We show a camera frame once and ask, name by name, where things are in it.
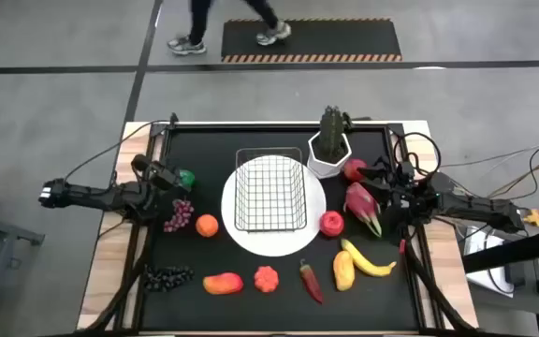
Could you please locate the white round plate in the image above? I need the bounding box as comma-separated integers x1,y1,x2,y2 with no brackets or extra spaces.
220,154,328,258

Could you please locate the person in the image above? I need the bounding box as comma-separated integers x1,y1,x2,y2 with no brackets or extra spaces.
166,0,293,56

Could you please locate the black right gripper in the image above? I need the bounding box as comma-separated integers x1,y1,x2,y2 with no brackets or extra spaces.
357,161,423,212

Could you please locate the white hexagonal plant pot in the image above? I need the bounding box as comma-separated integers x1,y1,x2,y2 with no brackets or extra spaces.
306,130,353,180

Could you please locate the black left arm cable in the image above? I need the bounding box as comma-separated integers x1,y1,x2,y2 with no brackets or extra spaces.
63,119,173,183

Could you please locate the purple toy grape bunch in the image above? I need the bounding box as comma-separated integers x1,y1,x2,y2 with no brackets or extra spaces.
163,198,195,234

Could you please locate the black table mat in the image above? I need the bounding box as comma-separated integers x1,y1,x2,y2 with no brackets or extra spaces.
140,125,420,331

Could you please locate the yellow power splitter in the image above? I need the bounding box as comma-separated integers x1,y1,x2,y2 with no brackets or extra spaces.
521,208,539,229

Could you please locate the green toy fruit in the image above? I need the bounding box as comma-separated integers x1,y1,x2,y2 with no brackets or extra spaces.
178,168,197,189

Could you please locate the black hazard-striped floor mat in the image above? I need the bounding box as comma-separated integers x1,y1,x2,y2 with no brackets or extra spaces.
220,17,403,64

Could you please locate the black wire basket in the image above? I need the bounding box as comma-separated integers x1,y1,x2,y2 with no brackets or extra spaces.
233,146,309,234

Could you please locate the white power supply box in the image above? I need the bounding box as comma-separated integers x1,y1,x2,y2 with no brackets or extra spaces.
463,224,517,299

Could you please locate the green cactus plant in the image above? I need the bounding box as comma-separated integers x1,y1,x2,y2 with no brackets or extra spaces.
318,105,351,163

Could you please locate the black right arm cable loop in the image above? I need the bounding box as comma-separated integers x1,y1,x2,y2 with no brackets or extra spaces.
392,131,443,180

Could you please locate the red toy chili pepper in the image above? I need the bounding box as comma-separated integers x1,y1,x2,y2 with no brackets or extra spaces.
299,258,326,305

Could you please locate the orange toy fruit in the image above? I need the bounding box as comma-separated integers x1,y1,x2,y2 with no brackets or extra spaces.
195,213,220,239

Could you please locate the red toy apple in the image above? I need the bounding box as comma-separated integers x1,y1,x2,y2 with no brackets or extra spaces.
342,157,368,183

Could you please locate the black toy grape bunch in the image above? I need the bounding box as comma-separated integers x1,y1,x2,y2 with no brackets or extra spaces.
142,265,196,294

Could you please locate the yellow toy banana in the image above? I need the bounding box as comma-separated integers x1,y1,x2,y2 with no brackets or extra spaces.
340,238,398,278

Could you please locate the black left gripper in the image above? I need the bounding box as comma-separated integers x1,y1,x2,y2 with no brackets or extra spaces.
143,160,192,194

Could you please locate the pink toy dragon fruit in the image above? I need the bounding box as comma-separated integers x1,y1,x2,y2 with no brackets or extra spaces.
342,181,384,239

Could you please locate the red yellow toy mango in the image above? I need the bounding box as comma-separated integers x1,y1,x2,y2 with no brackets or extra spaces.
202,271,245,296

